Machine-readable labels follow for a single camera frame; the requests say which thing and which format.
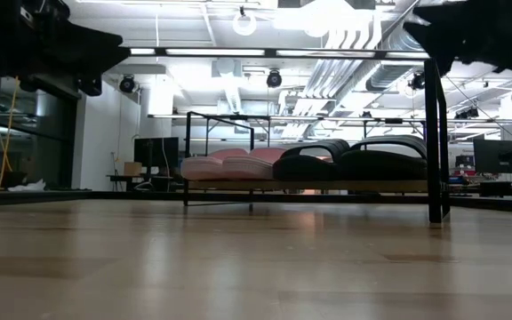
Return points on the black ceiling light rail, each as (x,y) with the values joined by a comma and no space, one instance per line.
(160,51)

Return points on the wooden shelf with black frame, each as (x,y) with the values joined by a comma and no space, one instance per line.
(327,186)

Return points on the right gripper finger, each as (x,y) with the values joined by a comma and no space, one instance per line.
(438,31)

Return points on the black ceiling spotlight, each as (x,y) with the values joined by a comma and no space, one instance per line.
(127,84)
(417,81)
(274,79)

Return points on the silver ventilation duct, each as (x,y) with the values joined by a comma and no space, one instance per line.
(385,75)

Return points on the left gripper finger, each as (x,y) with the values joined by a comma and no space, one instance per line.
(100,51)

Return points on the brown cardboard box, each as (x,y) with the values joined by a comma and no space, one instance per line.
(132,169)

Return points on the black rubber slide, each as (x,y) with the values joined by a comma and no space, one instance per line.
(300,171)
(380,169)

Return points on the black computer monitor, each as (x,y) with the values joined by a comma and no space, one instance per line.
(500,155)
(156,153)

